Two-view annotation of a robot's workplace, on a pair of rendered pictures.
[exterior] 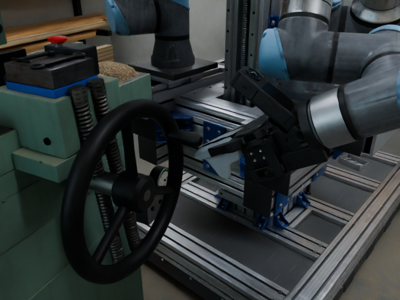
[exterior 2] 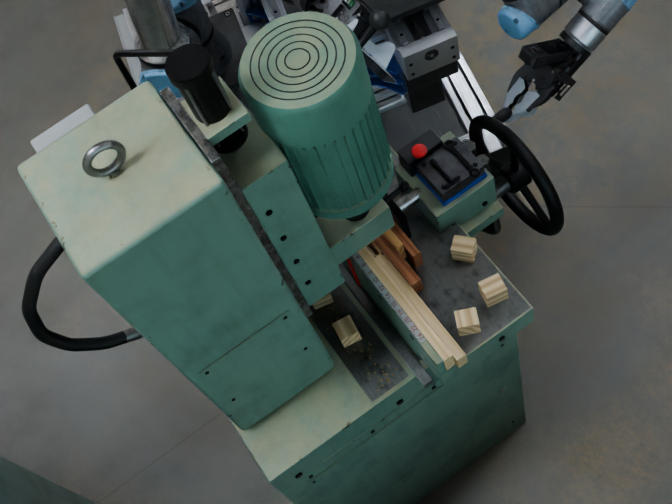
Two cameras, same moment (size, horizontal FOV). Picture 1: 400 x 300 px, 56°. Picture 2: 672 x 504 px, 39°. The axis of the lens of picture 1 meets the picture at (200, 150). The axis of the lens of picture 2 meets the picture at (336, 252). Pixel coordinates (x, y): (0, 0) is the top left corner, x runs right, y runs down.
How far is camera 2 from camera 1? 1.71 m
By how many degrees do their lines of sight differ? 43
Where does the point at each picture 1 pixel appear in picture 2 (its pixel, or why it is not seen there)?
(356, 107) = (607, 24)
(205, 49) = not seen: outside the picture
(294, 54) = (541, 16)
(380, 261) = not seen: hidden behind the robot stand
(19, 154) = (471, 229)
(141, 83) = not seen: hidden behind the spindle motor
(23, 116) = (465, 207)
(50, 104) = (490, 181)
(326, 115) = (594, 39)
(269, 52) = (528, 28)
